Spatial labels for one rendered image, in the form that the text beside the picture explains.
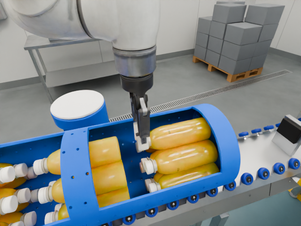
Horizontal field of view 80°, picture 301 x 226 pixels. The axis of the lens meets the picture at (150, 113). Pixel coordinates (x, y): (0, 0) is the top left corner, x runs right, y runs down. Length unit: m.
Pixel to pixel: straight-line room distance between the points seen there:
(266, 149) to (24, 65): 3.78
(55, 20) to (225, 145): 0.49
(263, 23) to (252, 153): 2.99
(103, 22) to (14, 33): 3.52
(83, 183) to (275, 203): 1.78
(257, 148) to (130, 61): 0.77
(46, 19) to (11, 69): 3.67
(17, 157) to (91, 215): 0.36
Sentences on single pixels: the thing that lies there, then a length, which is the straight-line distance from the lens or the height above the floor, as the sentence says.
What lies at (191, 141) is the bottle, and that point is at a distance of 0.56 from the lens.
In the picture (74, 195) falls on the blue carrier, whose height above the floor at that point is 1.17.
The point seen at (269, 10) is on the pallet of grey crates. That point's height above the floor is 1.15.
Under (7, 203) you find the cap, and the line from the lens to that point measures 0.60.
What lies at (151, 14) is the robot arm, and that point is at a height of 1.52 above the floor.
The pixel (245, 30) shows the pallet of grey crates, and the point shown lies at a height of 0.90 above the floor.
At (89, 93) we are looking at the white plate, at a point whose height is 1.04.
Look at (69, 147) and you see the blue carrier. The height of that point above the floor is 1.23.
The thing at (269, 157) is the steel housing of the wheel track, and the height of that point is 0.93.
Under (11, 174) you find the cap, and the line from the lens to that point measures 0.60.
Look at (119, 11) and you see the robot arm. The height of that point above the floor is 1.52.
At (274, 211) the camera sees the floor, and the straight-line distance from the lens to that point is 1.98.
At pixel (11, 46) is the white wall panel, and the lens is 3.90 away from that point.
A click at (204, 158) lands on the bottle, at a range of 0.57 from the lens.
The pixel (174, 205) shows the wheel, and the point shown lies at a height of 0.96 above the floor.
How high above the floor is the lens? 1.56
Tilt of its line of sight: 37 degrees down
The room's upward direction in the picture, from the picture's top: 1 degrees counter-clockwise
